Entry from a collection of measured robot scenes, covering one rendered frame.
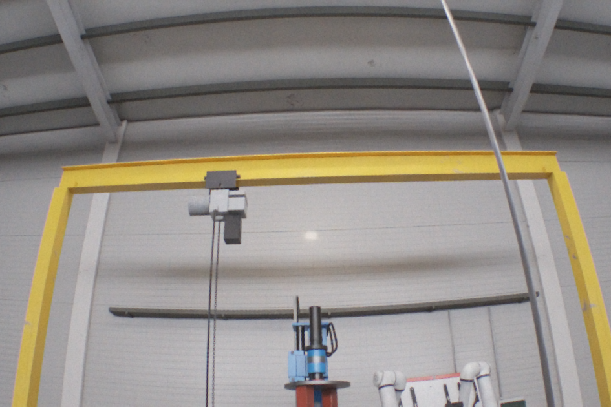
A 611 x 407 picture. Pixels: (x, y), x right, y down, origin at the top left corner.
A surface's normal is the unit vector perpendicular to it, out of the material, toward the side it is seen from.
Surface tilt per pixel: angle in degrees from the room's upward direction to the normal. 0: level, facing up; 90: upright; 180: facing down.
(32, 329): 90
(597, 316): 90
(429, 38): 174
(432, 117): 90
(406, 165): 90
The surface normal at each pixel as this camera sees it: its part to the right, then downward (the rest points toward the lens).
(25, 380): -0.01, -0.49
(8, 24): 0.03, 0.81
